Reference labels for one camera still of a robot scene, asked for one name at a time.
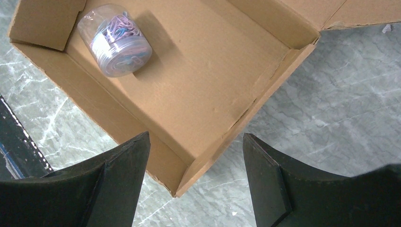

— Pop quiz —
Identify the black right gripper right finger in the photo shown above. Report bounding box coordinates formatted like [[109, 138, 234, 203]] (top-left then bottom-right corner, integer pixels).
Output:
[[243, 133, 401, 227]]

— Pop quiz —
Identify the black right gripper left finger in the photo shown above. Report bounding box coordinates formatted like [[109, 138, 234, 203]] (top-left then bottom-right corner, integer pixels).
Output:
[[0, 132, 150, 227]]

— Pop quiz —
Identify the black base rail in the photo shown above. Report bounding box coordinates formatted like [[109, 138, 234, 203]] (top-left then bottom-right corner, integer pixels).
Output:
[[0, 96, 53, 181]]

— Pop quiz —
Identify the clear plastic jar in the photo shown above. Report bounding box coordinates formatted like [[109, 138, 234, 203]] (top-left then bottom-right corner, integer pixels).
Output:
[[77, 4, 153, 78]]

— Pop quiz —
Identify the brown cardboard box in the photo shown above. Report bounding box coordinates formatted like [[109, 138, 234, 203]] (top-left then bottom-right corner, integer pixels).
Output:
[[9, 0, 401, 197]]

